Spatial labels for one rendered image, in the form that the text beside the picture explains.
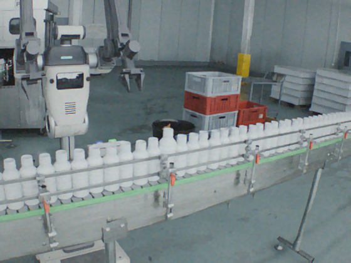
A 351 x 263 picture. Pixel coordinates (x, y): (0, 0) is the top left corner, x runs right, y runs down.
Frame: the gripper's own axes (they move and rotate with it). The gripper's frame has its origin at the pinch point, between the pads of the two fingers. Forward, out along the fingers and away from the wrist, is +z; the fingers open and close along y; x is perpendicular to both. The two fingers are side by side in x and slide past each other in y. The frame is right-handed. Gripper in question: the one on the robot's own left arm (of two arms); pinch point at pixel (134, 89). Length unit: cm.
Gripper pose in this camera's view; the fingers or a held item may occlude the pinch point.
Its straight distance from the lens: 144.0
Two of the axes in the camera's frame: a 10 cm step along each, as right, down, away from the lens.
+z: 2.6, 9.6, -1.2
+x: -5.5, 2.4, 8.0
